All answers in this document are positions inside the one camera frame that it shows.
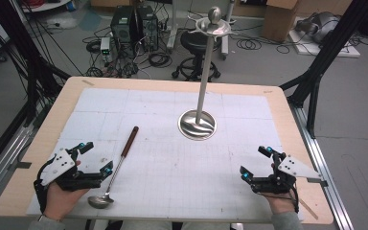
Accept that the steel ladle with brown handle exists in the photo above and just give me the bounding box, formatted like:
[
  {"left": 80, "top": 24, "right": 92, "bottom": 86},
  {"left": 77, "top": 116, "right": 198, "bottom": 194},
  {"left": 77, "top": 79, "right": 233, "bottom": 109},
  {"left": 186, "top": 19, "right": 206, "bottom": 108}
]
[{"left": 87, "top": 126, "right": 140, "bottom": 210}]

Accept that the person's left hand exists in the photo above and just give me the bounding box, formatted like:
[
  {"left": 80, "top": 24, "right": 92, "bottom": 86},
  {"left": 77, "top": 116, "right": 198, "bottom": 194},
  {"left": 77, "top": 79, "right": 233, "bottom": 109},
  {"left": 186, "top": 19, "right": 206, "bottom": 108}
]
[{"left": 43, "top": 159, "right": 90, "bottom": 222}]

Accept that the black round stool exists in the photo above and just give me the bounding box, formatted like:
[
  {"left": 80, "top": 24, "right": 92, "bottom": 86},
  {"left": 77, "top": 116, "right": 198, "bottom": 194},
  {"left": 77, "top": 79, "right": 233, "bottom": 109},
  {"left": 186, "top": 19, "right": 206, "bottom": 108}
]
[{"left": 172, "top": 30, "right": 222, "bottom": 82}]

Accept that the black computer tower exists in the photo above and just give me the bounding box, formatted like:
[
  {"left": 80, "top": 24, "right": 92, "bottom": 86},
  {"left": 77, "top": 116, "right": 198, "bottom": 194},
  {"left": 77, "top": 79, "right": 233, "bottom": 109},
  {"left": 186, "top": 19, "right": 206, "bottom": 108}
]
[
  {"left": 109, "top": 6, "right": 136, "bottom": 45},
  {"left": 136, "top": 5, "right": 159, "bottom": 53}
]

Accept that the black coiled cable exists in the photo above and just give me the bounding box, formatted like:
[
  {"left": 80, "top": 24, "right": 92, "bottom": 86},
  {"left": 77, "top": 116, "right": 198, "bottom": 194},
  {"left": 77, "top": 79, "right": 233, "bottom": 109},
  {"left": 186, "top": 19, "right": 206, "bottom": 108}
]
[
  {"left": 275, "top": 44, "right": 291, "bottom": 55},
  {"left": 235, "top": 37, "right": 263, "bottom": 51}
]

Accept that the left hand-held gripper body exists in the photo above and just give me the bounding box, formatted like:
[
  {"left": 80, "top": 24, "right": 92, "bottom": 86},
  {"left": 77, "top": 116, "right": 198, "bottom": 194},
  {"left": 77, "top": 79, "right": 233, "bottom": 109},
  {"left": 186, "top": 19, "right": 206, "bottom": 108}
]
[{"left": 37, "top": 145, "right": 107, "bottom": 193}]

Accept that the grey bag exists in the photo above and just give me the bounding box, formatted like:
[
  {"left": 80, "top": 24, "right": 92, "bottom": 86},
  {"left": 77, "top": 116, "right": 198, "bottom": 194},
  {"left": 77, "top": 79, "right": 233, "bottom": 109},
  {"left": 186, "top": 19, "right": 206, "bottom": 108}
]
[{"left": 295, "top": 11, "right": 342, "bottom": 45}]

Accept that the person's right hand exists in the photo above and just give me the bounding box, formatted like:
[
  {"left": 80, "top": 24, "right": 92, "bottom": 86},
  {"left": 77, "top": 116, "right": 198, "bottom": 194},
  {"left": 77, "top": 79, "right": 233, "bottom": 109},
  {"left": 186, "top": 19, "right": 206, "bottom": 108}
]
[{"left": 264, "top": 162, "right": 297, "bottom": 216}]

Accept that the white stand post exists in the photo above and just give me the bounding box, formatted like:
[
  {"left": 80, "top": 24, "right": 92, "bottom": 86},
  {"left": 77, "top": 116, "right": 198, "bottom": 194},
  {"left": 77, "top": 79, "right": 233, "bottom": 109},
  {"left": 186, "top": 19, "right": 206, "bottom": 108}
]
[
  {"left": 167, "top": 0, "right": 180, "bottom": 53},
  {"left": 220, "top": 0, "right": 238, "bottom": 60}
]

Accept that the brown cardboard box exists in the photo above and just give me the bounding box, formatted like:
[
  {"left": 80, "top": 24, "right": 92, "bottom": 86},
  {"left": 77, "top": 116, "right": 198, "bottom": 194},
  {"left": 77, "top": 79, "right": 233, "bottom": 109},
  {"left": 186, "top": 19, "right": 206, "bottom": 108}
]
[{"left": 262, "top": 0, "right": 302, "bottom": 43}]

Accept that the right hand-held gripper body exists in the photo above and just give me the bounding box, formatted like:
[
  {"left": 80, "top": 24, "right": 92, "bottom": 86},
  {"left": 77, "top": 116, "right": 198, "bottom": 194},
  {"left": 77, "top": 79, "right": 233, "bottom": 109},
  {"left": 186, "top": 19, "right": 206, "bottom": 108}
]
[{"left": 250, "top": 149, "right": 322, "bottom": 195}]

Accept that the white grid mat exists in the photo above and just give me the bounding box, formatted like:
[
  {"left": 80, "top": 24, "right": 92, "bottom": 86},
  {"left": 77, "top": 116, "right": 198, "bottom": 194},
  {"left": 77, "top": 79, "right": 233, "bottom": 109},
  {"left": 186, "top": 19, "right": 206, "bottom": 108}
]
[{"left": 26, "top": 87, "right": 305, "bottom": 223}]

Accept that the small bench power supply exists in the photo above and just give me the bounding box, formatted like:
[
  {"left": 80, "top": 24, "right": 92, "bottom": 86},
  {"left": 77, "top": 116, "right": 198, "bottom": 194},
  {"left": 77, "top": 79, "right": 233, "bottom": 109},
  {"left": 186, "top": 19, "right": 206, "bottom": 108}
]
[{"left": 100, "top": 36, "right": 113, "bottom": 63}]

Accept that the thin wooden stick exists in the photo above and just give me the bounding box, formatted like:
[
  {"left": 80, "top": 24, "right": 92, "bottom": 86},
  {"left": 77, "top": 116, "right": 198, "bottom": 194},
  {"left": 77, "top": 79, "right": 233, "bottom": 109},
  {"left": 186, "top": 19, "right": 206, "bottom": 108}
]
[{"left": 299, "top": 197, "right": 319, "bottom": 220}]

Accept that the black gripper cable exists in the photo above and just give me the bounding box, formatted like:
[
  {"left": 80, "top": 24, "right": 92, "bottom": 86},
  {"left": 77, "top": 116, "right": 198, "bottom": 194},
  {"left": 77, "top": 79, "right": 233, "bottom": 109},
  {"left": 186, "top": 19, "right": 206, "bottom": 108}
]
[
  {"left": 33, "top": 161, "right": 56, "bottom": 216},
  {"left": 287, "top": 188, "right": 300, "bottom": 214}
]

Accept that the black frame strut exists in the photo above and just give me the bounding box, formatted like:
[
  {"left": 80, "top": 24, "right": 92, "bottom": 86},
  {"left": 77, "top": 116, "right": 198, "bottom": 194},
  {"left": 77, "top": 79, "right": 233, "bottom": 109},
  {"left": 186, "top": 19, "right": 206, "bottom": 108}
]
[
  {"left": 279, "top": 0, "right": 368, "bottom": 139},
  {"left": 0, "top": 0, "right": 72, "bottom": 127}
]

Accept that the steel utensil stand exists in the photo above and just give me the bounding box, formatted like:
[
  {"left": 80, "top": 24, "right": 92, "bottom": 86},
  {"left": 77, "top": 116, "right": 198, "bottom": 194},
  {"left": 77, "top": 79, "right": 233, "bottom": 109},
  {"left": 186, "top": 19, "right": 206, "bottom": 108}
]
[{"left": 177, "top": 6, "right": 239, "bottom": 142}]

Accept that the white flat board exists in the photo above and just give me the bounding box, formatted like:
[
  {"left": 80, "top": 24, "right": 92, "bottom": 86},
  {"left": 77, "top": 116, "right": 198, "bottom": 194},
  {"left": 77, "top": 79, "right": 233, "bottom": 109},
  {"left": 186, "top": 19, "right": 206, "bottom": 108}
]
[{"left": 287, "top": 32, "right": 361, "bottom": 58}]

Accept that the tangle of black cables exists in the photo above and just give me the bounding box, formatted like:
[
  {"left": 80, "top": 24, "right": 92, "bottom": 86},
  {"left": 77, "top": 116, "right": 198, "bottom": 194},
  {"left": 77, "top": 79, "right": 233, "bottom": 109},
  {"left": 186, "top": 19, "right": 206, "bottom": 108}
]
[{"left": 81, "top": 27, "right": 173, "bottom": 80}]

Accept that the aluminium rail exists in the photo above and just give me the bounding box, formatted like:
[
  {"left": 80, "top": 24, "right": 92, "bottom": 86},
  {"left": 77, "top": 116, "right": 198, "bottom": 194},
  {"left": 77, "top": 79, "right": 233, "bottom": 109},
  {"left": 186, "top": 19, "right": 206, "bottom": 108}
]
[
  {"left": 0, "top": 123, "right": 36, "bottom": 209},
  {"left": 288, "top": 103, "right": 355, "bottom": 230}
]

